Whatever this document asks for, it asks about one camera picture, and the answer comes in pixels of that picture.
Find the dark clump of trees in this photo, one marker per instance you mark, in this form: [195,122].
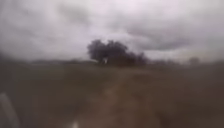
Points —
[111,53]

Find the small distant tree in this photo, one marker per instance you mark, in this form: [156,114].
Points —
[194,60]

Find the brown dirt track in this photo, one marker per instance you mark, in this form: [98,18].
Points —
[116,106]

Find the dull green grass field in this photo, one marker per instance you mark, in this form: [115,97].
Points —
[40,86]

